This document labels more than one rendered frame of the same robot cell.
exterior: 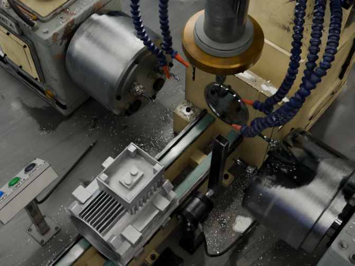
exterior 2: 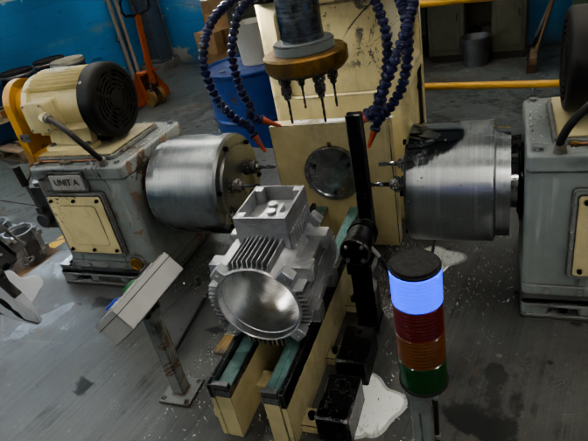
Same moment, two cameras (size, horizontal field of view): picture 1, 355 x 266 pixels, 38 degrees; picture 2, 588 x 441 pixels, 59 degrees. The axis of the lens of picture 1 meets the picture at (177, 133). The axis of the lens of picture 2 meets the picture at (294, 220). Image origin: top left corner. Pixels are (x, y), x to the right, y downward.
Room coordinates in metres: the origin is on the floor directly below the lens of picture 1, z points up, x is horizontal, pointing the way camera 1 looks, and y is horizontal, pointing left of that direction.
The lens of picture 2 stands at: (-0.28, 0.29, 1.58)
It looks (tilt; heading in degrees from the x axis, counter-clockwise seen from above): 29 degrees down; 345
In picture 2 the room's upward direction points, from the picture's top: 12 degrees counter-clockwise
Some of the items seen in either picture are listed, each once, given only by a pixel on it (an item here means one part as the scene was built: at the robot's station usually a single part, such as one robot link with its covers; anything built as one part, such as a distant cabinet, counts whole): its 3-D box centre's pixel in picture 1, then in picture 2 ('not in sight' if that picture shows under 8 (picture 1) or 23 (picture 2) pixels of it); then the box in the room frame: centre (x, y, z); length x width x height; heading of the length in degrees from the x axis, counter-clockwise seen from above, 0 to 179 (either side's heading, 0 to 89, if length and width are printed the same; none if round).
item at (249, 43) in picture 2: not in sight; (251, 41); (2.90, -0.53, 0.99); 0.24 x 0.22 x 0.24; 40
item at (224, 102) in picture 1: (225, 105); (332, 174); (0.83, -0.13, 1.01); 0.15 x 0.02 x 0.15; 50
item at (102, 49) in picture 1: (108, 54); (190, 184); (0.99, 0.20, 1.04); 0.37 x 0.25 x 0.25; 50
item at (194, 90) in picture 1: (237, 100); (341, 178); (0.88, -0.17, 0.97); 0.30 x 0.11 x 0.34; 50
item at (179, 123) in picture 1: (187, 120); not in sight; (0.88, -0.03, 0.86); 0.07 x 0.06 x 0.12; 50
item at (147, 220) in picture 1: (123, 208); (276, 271); (0.52, 0.13, 1.01); 0.20 x 0.19 x 0.19; 142
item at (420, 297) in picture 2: not in sight; (416, 283); (0.15, 0.04, 1.19); 0.06 x 0.06 x 0.04
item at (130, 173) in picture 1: (131, 179); (273, 218); (0.55, 0.10, 1.11); 0.12 x 0.11 x 0.07; 142
